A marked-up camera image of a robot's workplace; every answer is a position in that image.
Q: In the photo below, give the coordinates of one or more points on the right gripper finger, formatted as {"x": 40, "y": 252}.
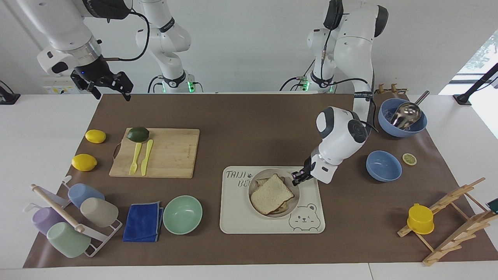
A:
{"x": 123, "y": 83}
{"x": 86, "y": 86}

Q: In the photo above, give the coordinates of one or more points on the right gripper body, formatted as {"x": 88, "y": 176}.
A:
{"x": 93, "y": 70}

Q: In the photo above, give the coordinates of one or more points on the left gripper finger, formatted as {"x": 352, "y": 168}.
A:
{"x": 300, "y": 181}
{"x": 298, "y": 173}

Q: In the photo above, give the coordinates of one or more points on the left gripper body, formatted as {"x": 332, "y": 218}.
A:
{"x": 309, "y": 165}

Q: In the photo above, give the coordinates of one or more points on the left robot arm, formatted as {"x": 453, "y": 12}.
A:
{"x": 342, "y": 136}

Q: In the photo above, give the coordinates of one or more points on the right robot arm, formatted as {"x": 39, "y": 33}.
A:
{"x": 62, "y": 27}

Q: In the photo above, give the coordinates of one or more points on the beige round plate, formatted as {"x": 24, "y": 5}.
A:
{"x": 293, "y": 194}

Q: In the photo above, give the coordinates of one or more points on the white power box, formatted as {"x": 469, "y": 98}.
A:
{"x": 58, "y": 86}

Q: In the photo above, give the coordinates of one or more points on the bread slice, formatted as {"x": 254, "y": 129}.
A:
{"x": 261, "y": 181}
{"x": 270, "y": 193}

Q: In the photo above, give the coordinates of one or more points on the yellow lemon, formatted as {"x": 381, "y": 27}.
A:
{"x": 95, "y": 136}
{"x": 84, "y": 162}

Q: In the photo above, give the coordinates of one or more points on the green avocado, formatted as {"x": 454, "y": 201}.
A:
{"x": 138, "y": 134}

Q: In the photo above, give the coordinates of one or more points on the cream placemat with bear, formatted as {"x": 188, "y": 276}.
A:
{"x": 237, "y": 214}

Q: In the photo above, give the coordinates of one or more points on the small blue bowl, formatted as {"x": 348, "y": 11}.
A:
{"x": 383, "y": 166}

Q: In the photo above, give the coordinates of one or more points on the yellow-green plastic fork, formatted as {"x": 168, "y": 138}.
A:
{"x": 135, "y": 159}

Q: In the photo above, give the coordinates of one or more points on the yellow-green plastic knife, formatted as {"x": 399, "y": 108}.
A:
{"x": 146, "y": 157}

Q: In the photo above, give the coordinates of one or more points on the black stand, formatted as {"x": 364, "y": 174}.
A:
{"x": 476, "y": 83}
{"x": 8, "y": 97}

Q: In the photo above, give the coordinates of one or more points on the wooden cutting board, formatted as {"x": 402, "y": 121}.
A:
{"x": 175, "y": 153}

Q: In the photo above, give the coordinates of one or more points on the large blue bowl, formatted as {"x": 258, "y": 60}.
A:
{"x": 389, "y": 126}

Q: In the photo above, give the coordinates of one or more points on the lime slice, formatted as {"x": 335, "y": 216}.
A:
{"x": 409, "y": 159}

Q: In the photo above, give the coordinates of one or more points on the blue plastic cup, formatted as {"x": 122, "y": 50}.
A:
{"x": 85, "y": 193}

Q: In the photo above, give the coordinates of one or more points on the metal ladle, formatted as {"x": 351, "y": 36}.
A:
{"x": 406, "y": 113}

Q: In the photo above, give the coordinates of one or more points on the small wooden holder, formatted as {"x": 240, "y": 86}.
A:
{"x": 393, "y": 88}

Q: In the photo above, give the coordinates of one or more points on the green bowl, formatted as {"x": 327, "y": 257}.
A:
{"x": 183, "y": 214}

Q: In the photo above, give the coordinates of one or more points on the yellow plastic cup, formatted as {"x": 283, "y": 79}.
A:
{"x": 420, "y": 218}

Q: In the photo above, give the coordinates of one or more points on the white cup rack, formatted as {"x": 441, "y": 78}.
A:
{"x": 58, "y": 208}

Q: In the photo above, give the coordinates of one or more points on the beige plastic cup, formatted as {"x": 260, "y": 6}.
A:
{"x": 100, "y": 212}

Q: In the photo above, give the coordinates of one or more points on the purple plastic cup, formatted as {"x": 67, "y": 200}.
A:
{"x": 46, "y": 219}

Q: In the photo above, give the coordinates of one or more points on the blue cloth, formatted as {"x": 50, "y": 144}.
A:
{"x": 142, "y": 221}

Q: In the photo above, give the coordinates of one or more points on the green plastic cup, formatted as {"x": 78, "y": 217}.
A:
{"x": 66, "y": 241}

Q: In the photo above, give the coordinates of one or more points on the wooden drying rack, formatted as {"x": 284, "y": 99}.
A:
{"x": 459, "y": 229}

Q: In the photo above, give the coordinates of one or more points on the dark green object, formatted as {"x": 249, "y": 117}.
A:
{"x": 493, "y": 206}

